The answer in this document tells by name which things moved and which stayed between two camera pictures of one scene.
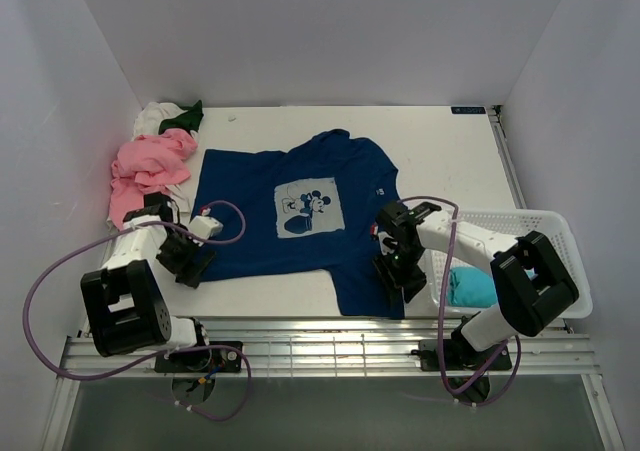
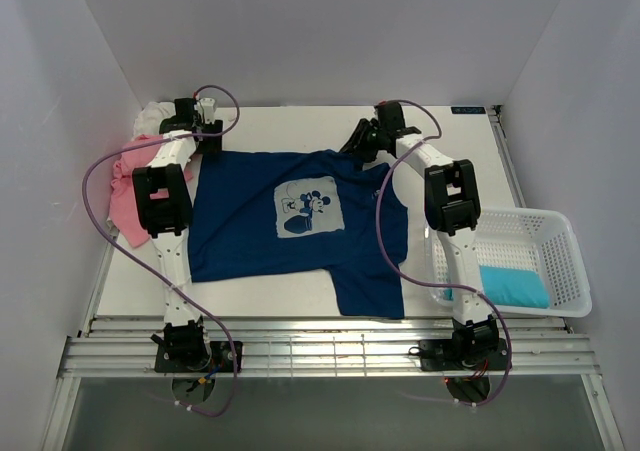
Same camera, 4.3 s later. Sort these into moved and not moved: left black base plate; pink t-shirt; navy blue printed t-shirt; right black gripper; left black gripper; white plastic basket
Moved: right black gripper; left black gripper
Not moved: left black base plate; pink t-shirt; navy blue printed t-shirt; white plastic basket
